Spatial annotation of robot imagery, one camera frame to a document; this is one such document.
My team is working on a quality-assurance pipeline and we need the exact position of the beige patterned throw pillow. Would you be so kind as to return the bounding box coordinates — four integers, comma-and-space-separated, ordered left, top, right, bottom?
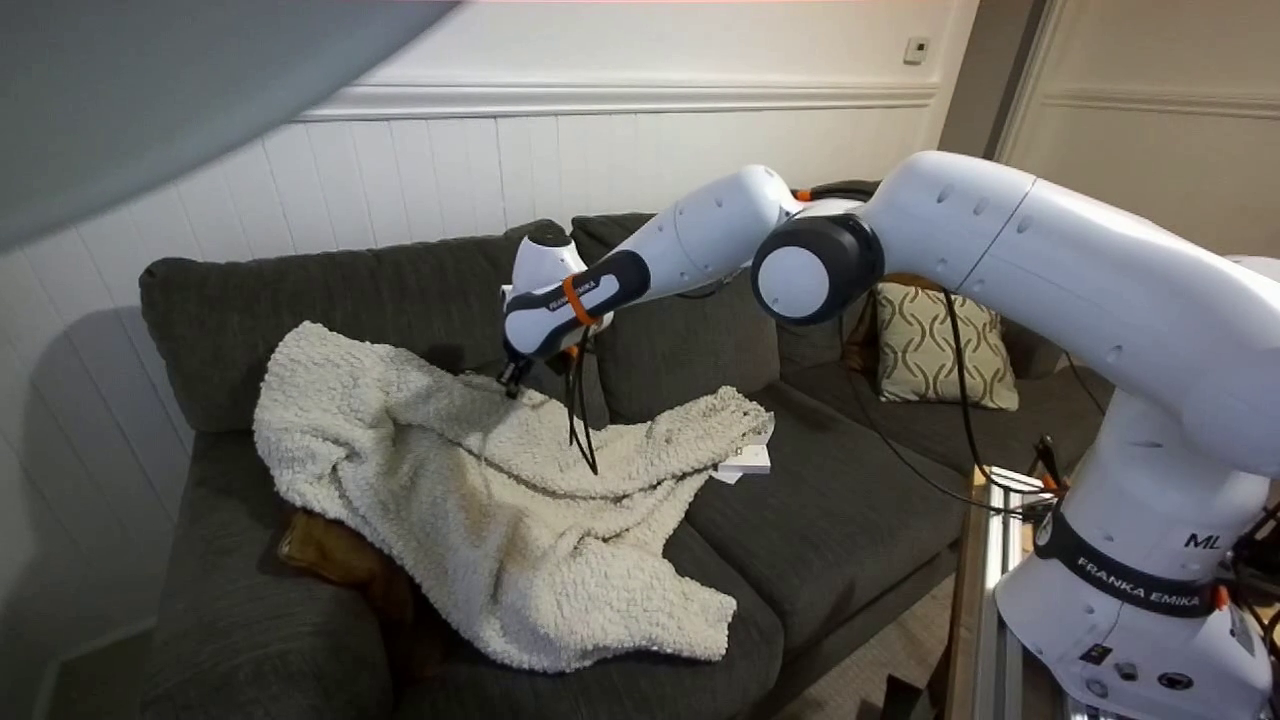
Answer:
872, 279, 1024, 414

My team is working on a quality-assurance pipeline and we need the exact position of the brown cushion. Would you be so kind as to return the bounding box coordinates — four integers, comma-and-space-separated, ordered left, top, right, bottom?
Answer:
272, 509, 403, 603

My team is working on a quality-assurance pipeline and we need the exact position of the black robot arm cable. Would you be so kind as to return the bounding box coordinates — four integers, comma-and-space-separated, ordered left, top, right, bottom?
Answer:
851, 288, 1074, 517

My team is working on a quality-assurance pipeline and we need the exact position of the dark grey fabric sofa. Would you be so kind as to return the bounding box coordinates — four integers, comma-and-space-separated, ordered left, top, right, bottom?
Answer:
138, 213, 1117, 720

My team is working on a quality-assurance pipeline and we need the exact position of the blurry grey foreground object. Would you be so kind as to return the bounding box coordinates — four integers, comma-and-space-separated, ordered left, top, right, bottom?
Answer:
0, 0, 464, 256

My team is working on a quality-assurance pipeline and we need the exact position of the aluminium robot stand frame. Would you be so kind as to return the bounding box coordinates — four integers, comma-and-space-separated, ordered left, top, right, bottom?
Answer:
949, 464, 1057, 720

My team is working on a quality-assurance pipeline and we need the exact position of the dark door frame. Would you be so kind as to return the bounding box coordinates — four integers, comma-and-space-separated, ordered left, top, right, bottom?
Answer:
938, 0, 1074, 165

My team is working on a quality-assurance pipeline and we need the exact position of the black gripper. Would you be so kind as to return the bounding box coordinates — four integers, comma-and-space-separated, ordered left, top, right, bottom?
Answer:
502, 274, 619, 479

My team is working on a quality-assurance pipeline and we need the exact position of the white fluffy cloth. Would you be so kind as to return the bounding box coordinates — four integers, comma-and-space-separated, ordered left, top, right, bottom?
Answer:
247, 316, 782, 676

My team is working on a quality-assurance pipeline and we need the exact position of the small white paper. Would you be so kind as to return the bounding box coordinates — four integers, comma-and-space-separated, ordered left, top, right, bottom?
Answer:
708, 439, 775, 488

